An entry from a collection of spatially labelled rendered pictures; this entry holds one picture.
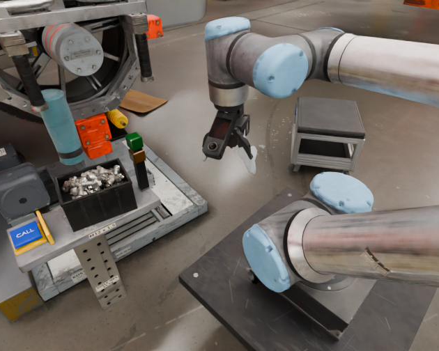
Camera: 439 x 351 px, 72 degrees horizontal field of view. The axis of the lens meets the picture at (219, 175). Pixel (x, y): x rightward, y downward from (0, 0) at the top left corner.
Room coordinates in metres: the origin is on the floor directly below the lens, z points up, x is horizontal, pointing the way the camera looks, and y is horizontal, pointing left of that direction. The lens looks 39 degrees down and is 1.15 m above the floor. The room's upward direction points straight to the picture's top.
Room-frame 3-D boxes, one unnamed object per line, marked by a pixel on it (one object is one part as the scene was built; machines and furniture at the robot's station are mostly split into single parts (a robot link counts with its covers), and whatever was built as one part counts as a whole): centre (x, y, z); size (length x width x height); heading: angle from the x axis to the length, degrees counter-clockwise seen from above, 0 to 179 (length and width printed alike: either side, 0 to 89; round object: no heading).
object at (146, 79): (1.00, 0.24, 0.83); 0.04 x 0.04 x 0.16
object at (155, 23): (1.28, 0.28, 0.85); 0.09 x 0.08 x 0.07; 128
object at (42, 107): (0.79, 0.51, 0.83); 0.04 x 0.04 x 0.16
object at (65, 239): (0.66, 0.42, 0.44); 0.43 x 0.17 x 0.03; 128
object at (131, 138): (0.79, 0.26, 0.64); 0.04 x 0.04 x 0.04; 38
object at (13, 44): (0.81, 0.53, 0.93); 0.09 x 0.05 x 0.05; 38
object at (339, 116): (1.56, -0.62, 0.17); 0.43 x 0.36 x 0.34; 168
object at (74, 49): (1.02, 0.48, 0.85); 0.21 x 0.14 x 0.14; 38
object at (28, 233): (0.56, 0.55, 0.47); 0.07 x 0.07 x 0.02; 38
